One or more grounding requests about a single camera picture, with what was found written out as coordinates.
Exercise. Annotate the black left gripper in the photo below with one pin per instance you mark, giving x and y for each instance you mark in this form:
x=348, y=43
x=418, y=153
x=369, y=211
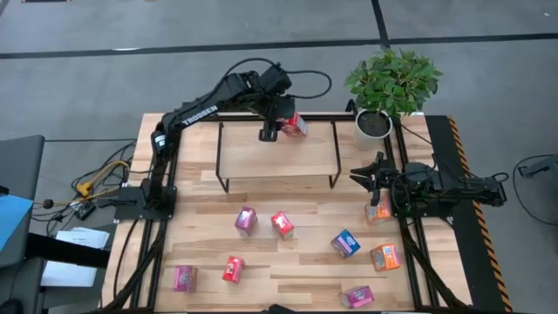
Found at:
x=279, y=109

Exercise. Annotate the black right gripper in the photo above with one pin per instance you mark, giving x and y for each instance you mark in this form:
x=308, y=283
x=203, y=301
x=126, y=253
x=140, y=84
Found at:
x=381, y=179

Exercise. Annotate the red Froot Loops cereal box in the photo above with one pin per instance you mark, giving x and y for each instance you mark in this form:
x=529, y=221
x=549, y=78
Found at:
x=296, y=126
x=233, y=269
x=282, y=224

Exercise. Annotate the orange Mini Wheats cereal box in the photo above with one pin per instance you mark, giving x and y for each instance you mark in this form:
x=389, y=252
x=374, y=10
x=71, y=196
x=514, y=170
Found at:
x=379, y=213
x=385, y=257

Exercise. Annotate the blue Frosted Flakes cereal box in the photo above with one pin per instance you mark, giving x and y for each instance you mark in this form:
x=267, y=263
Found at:
x=345, y=243

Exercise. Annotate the purple Raisin Bran cereal box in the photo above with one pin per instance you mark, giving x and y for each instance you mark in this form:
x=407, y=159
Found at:
x=357, y=297
x=185, y=279
x=245, y=219

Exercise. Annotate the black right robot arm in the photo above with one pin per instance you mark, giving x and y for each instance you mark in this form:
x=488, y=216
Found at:
x=471, y=187

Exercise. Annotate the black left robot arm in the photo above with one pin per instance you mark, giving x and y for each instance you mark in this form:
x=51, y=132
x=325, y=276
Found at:
x=198, y=115

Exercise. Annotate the wooden shelf black metal legs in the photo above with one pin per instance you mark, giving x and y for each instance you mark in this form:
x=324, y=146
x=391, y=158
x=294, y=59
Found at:
x=279, y=157

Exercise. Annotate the white plant pot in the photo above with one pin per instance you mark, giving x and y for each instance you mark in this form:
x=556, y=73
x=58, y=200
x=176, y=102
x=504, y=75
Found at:
x=362, y=139

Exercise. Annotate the green leafy plant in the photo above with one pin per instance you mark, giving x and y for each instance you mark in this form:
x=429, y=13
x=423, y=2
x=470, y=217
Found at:
x=392, y=83

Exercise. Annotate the black mat hazard stripe edge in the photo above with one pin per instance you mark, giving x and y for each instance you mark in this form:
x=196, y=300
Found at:
x=475, y=261

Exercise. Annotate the grey floor stand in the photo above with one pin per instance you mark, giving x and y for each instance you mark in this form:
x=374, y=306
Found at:
x=542, y=165

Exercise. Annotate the small black device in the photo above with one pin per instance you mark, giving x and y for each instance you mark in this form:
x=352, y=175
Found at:
x=85, y=210

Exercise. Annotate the white paper sheet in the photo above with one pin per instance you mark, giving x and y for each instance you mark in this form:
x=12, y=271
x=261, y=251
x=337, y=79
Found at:
x=83, y=239

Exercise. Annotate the black round knob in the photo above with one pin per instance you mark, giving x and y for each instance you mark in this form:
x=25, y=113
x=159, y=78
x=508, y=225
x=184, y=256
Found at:
x=48, y=203

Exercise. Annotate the black bar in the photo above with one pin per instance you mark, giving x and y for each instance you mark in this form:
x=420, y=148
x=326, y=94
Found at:
x=65, y=252

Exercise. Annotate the grey chair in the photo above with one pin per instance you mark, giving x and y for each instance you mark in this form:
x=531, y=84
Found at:
x=22, y=161

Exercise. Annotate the blue panel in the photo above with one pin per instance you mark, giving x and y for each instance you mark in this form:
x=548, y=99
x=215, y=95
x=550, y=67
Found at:
x=13, y=218

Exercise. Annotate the black aluminium table frame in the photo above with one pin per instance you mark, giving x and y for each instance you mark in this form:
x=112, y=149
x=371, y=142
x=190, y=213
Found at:
x=340, y=117

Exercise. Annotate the black table camera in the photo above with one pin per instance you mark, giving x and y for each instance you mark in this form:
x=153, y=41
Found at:
x=279, y=309

